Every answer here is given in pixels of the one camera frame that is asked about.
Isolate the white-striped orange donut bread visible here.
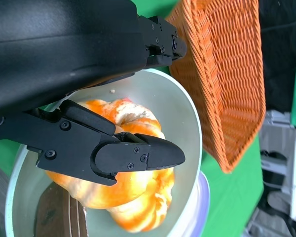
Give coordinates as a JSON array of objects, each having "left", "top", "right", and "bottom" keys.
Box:
[{"left": 83, "top": 98, "right": 166, "bottom": 141}]

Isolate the lavender plate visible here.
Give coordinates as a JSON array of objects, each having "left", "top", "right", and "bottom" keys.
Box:
[{"left": 184, "top": 171, "right": 211, "bottom": 237}]

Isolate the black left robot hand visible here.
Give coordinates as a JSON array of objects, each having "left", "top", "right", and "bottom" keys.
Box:
[{"left": 0, "top": 0, "right": 188, "bottom": 186}]

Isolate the green tablecloth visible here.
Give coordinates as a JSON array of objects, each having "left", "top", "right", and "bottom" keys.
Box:
[{"left": 0, "top": 0, "right": 265, "bottom": 237}]

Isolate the smooth orange bagel bread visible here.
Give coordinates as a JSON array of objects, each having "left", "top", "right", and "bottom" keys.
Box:
[{"left": 46, "top": 138, "right": 175, "bottom": 233}]

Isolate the chocolate layered cake slice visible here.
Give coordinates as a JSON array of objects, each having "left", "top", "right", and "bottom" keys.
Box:
[{"left": 34, "top": 182, "right": 88, "bottom": 237}]

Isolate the pale green bowl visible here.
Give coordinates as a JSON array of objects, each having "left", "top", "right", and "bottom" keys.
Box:
[{"left": 4, "top": 68, "right": 203, "bottom": 237}]

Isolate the orange wicker basket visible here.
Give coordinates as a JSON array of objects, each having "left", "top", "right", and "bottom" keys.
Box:
[{"left": 165, "top": 0, "right": 266, "bottom": 173}]

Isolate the black backdrop cloth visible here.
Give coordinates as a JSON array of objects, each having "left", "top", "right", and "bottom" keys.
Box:
[{"left": 258, "top": 0, "right": 296, "bottom": 113}]

